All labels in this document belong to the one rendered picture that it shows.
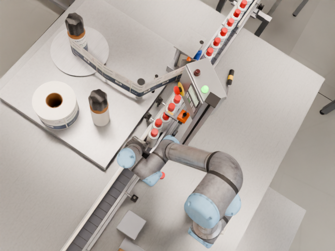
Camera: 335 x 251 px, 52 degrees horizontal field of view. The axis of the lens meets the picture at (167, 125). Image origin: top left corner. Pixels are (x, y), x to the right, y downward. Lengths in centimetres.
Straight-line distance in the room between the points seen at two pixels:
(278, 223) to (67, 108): 121
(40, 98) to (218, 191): 100
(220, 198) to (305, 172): 200
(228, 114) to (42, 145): 101
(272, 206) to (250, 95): 63
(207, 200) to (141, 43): 118
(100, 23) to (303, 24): 214
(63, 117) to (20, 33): 159
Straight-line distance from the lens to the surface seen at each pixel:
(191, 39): 175
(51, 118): 169
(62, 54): 197
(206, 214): 107
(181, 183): 181
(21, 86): 194
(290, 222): 197
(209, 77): 129
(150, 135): 162
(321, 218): 303
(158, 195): 178
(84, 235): 172
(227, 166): 111
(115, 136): 178
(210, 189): 108
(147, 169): 140
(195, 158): 125
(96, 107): 157
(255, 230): 189
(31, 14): 326
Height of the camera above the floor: 259
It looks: 70 degrees down
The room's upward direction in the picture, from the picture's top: 23 degrees clockwise
